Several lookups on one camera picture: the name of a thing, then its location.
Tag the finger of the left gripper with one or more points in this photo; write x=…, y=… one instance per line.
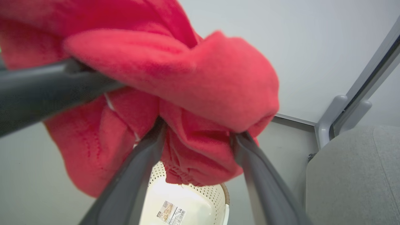
x=47, y=90

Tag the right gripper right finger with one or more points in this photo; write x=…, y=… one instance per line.
x=265, y=187

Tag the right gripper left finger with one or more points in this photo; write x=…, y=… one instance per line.
x=131, y=184

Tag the red and white garment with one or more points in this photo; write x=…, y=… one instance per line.
x=187, y=78

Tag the printed basket label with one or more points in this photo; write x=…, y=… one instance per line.
x=171, y=214

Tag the white perforated laundry basket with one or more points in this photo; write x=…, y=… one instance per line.
x=193, y=203

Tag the grey fabric sofa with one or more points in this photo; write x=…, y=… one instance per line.
x=353, y=178

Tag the grey partition foot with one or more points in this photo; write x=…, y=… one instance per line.
x=328, y=122
x=356, y=114

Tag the wide white partition panel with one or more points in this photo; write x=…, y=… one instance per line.
x=312, y=47

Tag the narrow white partition panel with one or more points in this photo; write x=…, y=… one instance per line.
x=387, y=103

